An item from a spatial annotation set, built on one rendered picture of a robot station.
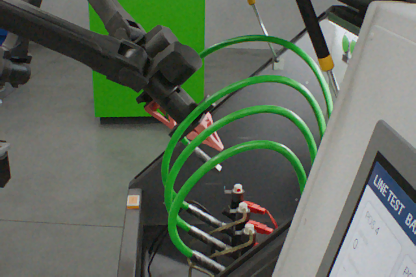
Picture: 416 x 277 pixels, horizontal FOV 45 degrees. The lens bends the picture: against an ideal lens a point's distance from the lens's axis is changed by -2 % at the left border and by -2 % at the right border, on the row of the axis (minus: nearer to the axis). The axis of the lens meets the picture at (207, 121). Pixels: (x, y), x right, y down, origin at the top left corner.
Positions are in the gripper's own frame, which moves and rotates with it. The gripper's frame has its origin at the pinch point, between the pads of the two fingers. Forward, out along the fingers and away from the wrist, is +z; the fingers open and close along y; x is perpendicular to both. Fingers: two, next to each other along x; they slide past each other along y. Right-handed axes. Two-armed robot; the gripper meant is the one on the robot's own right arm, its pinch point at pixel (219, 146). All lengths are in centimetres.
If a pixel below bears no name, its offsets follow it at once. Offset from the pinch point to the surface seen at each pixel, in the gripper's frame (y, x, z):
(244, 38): 17.1, 8.9, -12.2
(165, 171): -6.9, -11.0, -5.0
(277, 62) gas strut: 13.2, 34.7, -0.4
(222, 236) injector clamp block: -15.5, 1.7, 16.5
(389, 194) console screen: 31, -51, 5
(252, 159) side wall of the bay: -10.2, 33.7, 15.0
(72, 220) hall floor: -165, 146, 4
